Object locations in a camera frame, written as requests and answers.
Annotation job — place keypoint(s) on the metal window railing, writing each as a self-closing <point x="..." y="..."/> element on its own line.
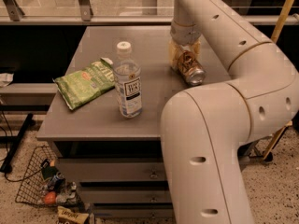
<point x="93" y="12"/>

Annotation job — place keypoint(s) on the bottom grey drawer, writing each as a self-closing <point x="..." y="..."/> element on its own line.
<point x="160" y="210"/>

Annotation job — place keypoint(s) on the middle grey drawer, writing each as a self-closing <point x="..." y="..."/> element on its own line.
<point x="126" y="193"/>

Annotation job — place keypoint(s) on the top grey drawer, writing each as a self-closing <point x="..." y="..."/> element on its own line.
<point x="112" y="169"/>

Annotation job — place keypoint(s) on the orange soda can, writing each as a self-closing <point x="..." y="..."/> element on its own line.
<point x="191" y="70"/>

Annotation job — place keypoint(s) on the grey drawer cabinet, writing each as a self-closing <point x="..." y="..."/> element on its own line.
<point x="98" y="130"/>

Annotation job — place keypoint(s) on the orange fruit in basket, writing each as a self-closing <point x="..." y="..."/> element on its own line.
<point x="50" y="198"/>

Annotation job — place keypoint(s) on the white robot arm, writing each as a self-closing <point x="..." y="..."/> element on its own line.
<point x="203" y="127"/>

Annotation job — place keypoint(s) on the black wire basket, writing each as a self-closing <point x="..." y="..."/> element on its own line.
<point x="39" y="172"/>

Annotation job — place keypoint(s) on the blue can in basket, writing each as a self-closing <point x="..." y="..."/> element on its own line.
<point x="56" y="181"/>

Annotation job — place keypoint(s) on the grey drawer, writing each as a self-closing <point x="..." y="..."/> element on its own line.
<point x="126" y="193"/>
<point x="160" y="210"/>
<point x="112" y="169"/>

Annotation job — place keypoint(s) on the clear tea bottle white cap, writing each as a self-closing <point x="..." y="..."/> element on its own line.
<point x="127" y="81"/>

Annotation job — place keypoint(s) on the green chip bag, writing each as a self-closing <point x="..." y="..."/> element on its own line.
<point x="81" y="87"/>

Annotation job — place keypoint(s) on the black metal stand leg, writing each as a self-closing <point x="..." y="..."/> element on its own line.
<point x="15" y="141"/>

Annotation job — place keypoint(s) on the yellow snack bag on floor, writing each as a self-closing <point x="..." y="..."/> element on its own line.
<point x="67" y="216"/>

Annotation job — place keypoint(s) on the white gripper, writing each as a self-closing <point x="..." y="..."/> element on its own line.
<point x="185" y="34"/>

